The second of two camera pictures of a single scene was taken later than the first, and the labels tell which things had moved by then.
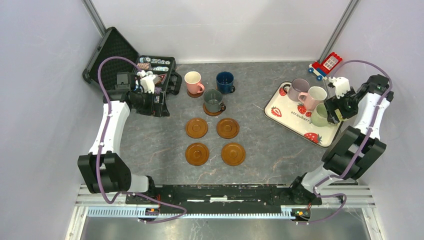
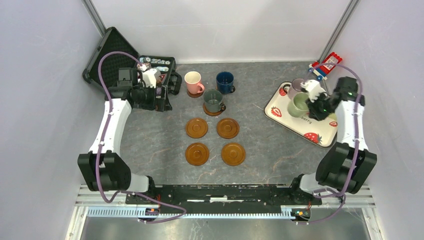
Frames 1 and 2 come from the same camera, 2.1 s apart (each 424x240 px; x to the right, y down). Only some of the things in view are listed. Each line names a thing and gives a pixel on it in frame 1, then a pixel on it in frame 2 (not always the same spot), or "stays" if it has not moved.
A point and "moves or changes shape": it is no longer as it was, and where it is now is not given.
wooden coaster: x=196 y=128 stays
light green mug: x=319 y=117 moves or changes shape
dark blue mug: x=224 y=82 stays
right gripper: x=334 y=103 -> x=313 y=113
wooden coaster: x=197 y=154 stays
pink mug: x=192 y=79 stays
